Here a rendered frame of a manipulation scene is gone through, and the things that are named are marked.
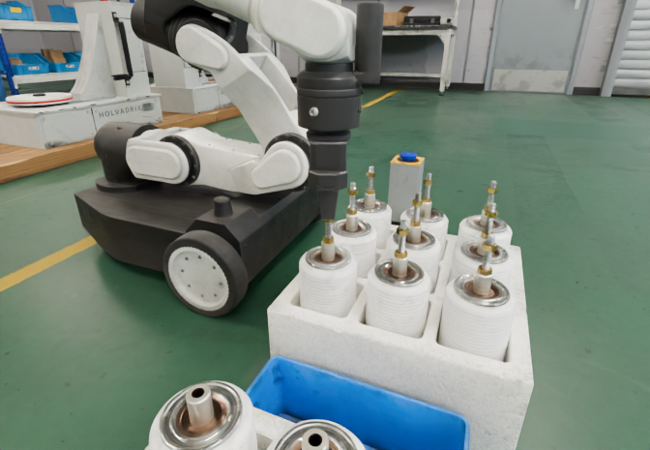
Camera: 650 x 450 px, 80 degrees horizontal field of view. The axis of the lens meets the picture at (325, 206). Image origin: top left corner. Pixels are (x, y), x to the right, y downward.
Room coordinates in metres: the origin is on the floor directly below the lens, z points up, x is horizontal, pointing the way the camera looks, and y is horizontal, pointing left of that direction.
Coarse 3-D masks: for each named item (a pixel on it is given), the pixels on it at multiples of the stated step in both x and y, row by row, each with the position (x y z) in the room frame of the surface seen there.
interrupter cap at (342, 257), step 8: (312, 248) 0.58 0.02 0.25; (320, 248) 0.58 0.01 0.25; (336, 248) 0.58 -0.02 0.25; (312, 256) 0.55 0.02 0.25; (320, 256) 0.55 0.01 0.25; (336, 256) 0.55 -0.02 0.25; (344, 256) 0.55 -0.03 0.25; (312, 264) 0.52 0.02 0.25; (320, 264) 0.52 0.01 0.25; (328, 264) 0.52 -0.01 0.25; (336, 264) 0.52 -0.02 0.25; (344, 264) 0.52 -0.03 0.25
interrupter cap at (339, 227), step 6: (336, 222) 0.68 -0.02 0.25; (342, 222) 0.68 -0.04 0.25; (360, 222) 0.68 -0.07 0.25; (366, 222) 0.68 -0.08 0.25; (336, 228) 0.65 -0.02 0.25; (342, 228) 0.66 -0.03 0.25; (360, 228) 0.66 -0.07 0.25; (366, 228) 0.65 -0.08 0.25; (342, 234) 0.63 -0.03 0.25; (348, 234) 0.63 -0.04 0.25; (354, 234) 0.63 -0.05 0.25; (360, 234) 0.63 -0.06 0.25; (366, 234) 0.63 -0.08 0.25
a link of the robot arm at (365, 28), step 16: (352, 16) 0.56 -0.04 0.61; (368, 16) 0.52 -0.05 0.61; (352, 32) 0.53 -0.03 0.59; (368, 32) 0.52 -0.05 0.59; (352, 48) 0.54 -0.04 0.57; (368, 48) 0.52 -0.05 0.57; (320, 64) 0.52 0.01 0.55; (336, 64) 0.52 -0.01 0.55; (352, 64) 0.54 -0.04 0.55; (368, 64) 0.52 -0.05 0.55; (304, 80) 0.52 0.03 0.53; (320, 80) 0.51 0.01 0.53; (336, 80) 0.51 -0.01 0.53; (352, 80) 0.52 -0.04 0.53; (368, 80) 0.52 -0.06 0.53; (304, 96) 0.52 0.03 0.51; (320, 96) 0.51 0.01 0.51; (336, 96) 0.51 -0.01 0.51; (352, 96) 0.52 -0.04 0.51
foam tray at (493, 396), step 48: (288, 288) 0.56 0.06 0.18; (288, 336) 0.49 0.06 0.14; (336, 336) 0.46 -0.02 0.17; (384, 336) 0.45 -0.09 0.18; (432, 336) 0.45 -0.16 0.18; (528, 336) 0.45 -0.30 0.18; (384, 384) 0.43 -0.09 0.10; (432, 384) 0.41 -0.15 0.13; (480, 384) 0.38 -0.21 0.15; (528, 384) 0.36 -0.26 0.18; (480, 432) 0.38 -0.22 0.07
